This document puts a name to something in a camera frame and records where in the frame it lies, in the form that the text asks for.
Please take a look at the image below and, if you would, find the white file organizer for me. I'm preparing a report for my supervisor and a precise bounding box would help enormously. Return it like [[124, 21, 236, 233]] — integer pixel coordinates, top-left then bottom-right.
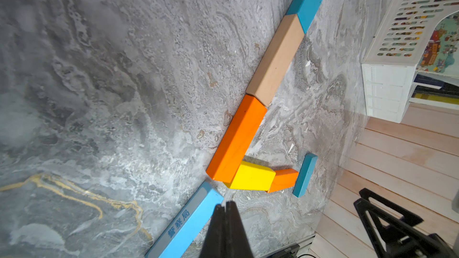
[[362, 0, 459, 123]]

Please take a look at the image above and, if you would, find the light blue block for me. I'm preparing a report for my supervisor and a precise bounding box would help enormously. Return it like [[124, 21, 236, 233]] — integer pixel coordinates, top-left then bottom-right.
[[145, 182, 224, 258]]

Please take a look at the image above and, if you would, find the yellow book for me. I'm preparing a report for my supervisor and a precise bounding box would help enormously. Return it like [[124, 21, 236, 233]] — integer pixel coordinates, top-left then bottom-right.
[[410, 93, 459, 111]]

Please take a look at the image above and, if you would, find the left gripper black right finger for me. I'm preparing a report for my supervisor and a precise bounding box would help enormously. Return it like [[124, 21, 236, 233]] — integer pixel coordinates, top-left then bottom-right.
[[225, 201, 254, 258]]

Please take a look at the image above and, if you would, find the orange block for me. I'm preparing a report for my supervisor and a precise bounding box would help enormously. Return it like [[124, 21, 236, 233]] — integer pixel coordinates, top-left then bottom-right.
[[267, 168, 299, 193], [206, 94, 267, 183]]

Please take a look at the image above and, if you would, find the illustrated children's book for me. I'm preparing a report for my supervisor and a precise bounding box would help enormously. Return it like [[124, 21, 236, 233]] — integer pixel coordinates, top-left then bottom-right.
[[417, 12, 459, 79]]

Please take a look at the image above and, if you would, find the long yellow block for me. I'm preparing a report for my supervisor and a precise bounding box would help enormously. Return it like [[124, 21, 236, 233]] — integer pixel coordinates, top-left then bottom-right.
[[225, 161, 276, 191]]

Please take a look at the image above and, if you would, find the natural wood block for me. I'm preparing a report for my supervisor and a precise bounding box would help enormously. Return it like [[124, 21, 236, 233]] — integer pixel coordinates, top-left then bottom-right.
[[246, 14, 305, 107]]

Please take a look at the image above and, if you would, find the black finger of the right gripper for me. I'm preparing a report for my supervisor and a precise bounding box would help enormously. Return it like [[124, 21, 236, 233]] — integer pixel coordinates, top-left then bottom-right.
[[353, 188, 458, 258]]

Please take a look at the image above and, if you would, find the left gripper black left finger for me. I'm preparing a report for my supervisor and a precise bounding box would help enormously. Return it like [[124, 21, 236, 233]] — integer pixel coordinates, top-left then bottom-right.
[[199, 204, 226, 258]]

